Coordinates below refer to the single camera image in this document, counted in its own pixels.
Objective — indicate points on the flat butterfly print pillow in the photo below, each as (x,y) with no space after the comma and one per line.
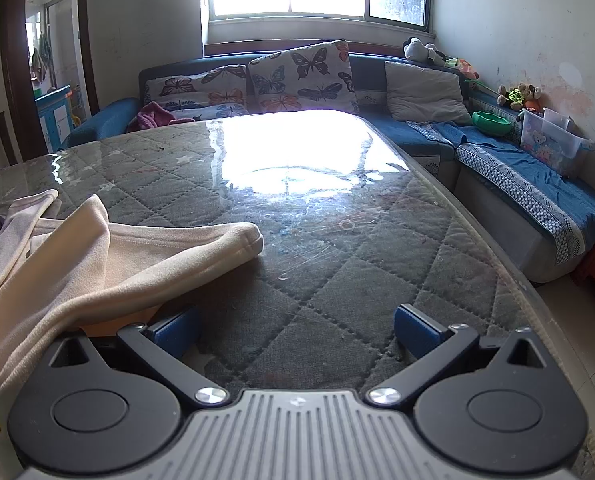
(197,91)

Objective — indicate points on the hanging clothes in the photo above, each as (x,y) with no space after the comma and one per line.
(40,57)

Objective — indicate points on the purple garment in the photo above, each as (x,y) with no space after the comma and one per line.
(152,116)

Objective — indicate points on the panda plush toy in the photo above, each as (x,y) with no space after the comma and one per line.
(417,50)

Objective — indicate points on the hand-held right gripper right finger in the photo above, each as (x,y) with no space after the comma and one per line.
(418,332)

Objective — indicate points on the blue corner sofa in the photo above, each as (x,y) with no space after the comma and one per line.
(372,67)

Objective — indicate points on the brown plush bear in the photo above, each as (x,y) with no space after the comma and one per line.
(532,93)

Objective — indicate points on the small clear plastic box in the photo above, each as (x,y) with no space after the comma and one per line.
(557,119)

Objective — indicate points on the pink and green plush toy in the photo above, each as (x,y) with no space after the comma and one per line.
(461,67)

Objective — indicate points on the blue cabinet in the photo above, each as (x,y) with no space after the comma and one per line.
(55,117)

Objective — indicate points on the grey pillow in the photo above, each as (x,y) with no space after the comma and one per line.
(422,92)

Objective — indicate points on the green bowl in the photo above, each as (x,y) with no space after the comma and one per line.
(491,123)

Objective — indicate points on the cream cloth garment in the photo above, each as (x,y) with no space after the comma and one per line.
(77,270)

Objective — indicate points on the large clear plastic box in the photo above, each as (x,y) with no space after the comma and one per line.
(552,152)

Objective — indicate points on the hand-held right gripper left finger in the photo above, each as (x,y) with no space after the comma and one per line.
(176,336)

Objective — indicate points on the blue sofa blanket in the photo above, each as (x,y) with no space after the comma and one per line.
(537,175)

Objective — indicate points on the upright butterfly print pillow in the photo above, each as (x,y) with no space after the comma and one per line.
(302,75)

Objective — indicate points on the dark wooden door frame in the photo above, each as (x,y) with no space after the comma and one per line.
(13,60)

